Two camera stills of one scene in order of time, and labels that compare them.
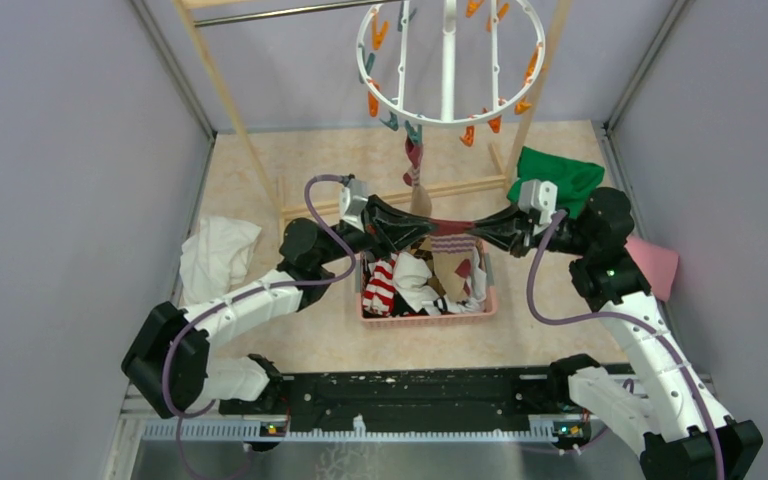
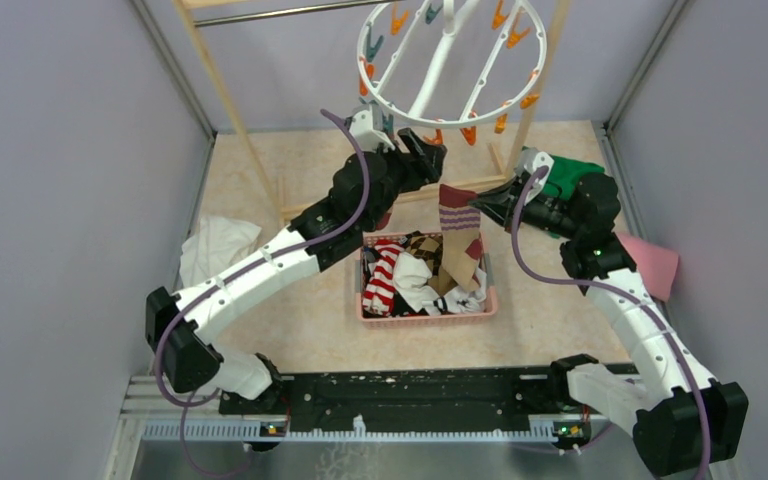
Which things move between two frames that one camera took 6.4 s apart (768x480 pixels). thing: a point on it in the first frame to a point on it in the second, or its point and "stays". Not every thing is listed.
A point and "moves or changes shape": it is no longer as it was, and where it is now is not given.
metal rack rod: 305,10 stays
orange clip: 496,123 to 470,132
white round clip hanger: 447,113 moves or changes shape
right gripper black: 511,229 to 499,205
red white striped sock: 379,293 stays
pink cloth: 658,267 stays
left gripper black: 390,229 to 422,167
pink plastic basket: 426,320 stays
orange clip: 468,138 to 438,139
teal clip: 392,123 to 372,51
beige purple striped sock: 452,249 moves or changes shape
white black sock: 411,274 stays
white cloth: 215,259 stays
